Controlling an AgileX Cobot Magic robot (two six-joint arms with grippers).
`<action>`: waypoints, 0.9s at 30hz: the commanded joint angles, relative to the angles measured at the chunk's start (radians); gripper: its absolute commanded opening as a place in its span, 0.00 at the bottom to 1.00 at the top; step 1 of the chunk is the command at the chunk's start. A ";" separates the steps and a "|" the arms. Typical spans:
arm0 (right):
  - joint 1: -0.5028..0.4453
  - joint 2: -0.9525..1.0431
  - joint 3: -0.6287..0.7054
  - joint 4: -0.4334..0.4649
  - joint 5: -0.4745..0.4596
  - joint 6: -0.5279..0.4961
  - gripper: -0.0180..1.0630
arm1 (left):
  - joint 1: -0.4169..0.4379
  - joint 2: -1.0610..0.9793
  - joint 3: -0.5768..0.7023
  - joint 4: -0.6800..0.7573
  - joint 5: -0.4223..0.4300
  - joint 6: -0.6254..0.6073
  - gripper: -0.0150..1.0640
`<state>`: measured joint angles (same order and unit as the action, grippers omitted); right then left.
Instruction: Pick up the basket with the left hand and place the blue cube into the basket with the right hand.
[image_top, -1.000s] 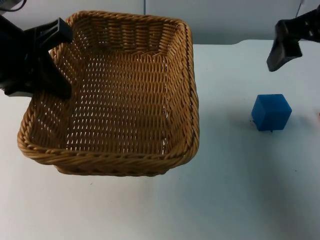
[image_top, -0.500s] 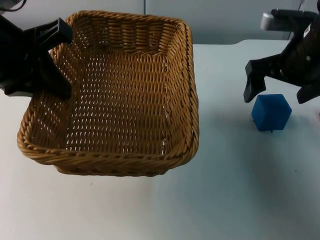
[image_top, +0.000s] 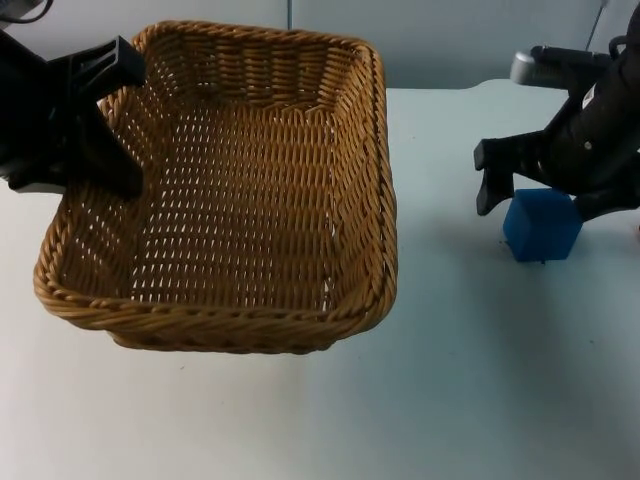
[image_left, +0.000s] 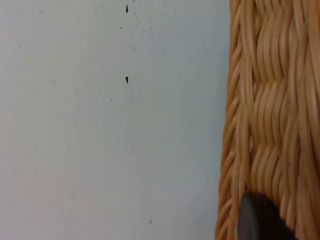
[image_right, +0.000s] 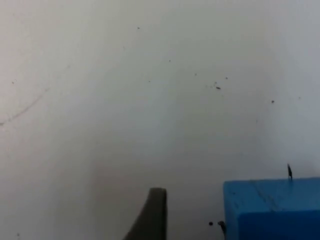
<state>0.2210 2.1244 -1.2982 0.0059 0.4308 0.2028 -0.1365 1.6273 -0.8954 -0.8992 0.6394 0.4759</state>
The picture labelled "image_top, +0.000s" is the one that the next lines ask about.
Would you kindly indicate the blue cube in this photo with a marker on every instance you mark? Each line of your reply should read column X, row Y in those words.
column 542, row 227

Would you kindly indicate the pale brown wicker basket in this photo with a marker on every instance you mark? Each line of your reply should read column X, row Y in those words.
column 240, row 200

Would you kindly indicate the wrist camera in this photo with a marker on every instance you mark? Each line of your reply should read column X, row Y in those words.
column 555, row 67

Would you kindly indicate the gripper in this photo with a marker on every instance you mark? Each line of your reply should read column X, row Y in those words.
column 600, row 135
column 30, row 120

